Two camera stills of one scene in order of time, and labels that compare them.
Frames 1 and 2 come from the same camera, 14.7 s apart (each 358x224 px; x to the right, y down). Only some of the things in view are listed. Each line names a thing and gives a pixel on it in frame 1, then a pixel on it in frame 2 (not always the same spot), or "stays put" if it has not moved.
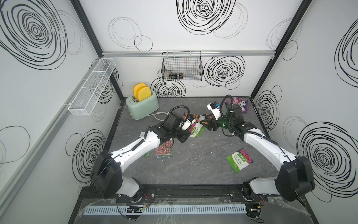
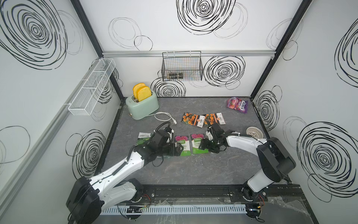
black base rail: (182, 194) stays put
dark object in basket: (175, 75) stays put
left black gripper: (182, 138) -> (172, 152)
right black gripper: (211, 120) -> (204, 143)
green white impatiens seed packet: (196, 130) -> (184, 140)
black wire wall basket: (184, 66) stays put
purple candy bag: (244, 104) stays put
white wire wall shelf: (82, 103) stays put
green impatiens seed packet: (239, 160) -> (196, 139)
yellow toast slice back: (136, 88) stays put
